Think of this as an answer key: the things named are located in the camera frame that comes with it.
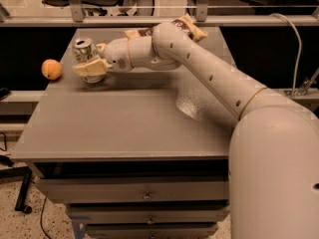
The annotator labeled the grey drawer cabinet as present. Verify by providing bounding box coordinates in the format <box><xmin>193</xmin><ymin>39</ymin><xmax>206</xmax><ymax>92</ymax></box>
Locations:
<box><xmin>10</xmin><ymin>27</ymin><xmax>240</xmax><ymax>239</ymax></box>

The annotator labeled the bottom grey drawer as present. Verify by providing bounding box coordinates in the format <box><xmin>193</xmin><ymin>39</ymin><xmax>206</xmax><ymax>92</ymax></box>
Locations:
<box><xmin>86</xmin><ymin>223</ymin><xmax>231</xmax><ymax>239</ymax></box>

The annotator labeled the white cable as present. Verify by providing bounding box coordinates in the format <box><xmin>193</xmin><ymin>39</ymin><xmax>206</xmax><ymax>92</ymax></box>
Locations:
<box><xmin>269</xmin><ymin>13</ymin><xmax>303</xmax><ymax>98</ymax></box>

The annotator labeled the green white 7up can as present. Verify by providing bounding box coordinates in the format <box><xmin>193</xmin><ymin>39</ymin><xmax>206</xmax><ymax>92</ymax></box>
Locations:
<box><xmin>72</xmin><ymin>37</ymin><xmax>105</xmax><ymax>84</ymax></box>

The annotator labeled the black floor cable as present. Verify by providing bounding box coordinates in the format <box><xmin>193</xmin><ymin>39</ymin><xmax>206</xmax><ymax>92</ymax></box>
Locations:
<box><xmin>39</xmin><ymin>196</ymin><xmax>51</xmax><ymax>239</ymax></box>

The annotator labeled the top grey drawer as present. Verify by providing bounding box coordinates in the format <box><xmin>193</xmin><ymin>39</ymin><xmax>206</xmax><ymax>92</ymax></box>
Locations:
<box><xmin>36</xmin><ymin>176</ymin><xmax>229</xmax><ymax>204</ymax></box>

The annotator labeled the grey drawer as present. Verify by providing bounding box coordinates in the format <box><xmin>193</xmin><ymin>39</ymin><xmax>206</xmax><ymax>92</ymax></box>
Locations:
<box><xmin>36</xmin><ymin>176</ymin><xmax>229</xmax><ymax>204</ymax></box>
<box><xmin>67</xmin><ymin>203</ymin><xmax>229</xmax><ymax>225</ymax></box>
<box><xmin>86</xmin><ymin>223</ymin><xmax>231</xmax><ymax>239</ymax></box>

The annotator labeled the black stand leg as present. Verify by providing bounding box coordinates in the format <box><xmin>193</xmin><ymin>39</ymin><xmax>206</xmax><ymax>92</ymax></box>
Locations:
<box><xmin>0</xmin><ymin>155</ymin><xmax>32</xmax><ymax>214</ymax></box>

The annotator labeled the orange fruit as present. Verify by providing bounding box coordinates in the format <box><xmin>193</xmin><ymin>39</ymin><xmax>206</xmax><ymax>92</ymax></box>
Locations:
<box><xmin>41</xmin><ymin>59</ymin><xmax>62</xmax><ymax>81</ymax></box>

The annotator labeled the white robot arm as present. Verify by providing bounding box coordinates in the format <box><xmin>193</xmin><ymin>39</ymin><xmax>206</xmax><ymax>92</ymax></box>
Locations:
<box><xmin>73</xmin><ymin>23</ymin><xmax>319</xmax><ymax>239</ymax></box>

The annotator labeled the brown yellow chip bag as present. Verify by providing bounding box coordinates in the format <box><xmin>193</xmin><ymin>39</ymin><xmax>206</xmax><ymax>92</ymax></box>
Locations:
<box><xmin>125</xmin><ymin>14</ymin><xmax>208</xmax><ymax>42</ymax></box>

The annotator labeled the grey metal railing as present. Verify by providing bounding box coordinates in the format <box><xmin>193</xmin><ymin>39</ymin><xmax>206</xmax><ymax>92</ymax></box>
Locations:
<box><xmin>0</xmin><ymin>0</ymin><xmax>319</xmax><ymax>27</ymax></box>

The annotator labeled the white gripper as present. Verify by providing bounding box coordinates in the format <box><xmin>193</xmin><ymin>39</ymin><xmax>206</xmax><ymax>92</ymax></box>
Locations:
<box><xmin>73</xmin><ymin>38</ymin><xmax>132</xmax><ymax>77</ymax></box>

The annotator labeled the middle grey drawer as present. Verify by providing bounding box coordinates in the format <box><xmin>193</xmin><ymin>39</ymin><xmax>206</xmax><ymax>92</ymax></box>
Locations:
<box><xmin>67</xmin><ymin>203</ymin><xmax>229</xmax><ymax>225</ymax></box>

